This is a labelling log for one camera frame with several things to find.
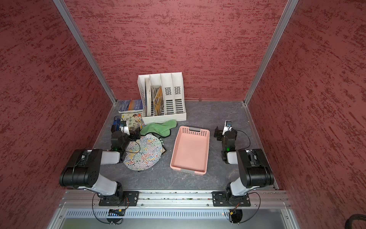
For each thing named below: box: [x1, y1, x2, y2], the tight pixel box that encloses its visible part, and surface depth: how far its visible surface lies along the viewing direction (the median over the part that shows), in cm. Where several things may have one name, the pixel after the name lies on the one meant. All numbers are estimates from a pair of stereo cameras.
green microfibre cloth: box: [140, 119, 178, 138], surface depth 100 cm
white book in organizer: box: [144, 77, 152, 117], surface depth 101 cm
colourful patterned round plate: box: [123, 134, 163, 172], surface depth 89 cm
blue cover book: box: [118, 99, 143, 114], surface depth 116 cm
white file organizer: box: [137, 72, 187, 125], surface depth 107 cm
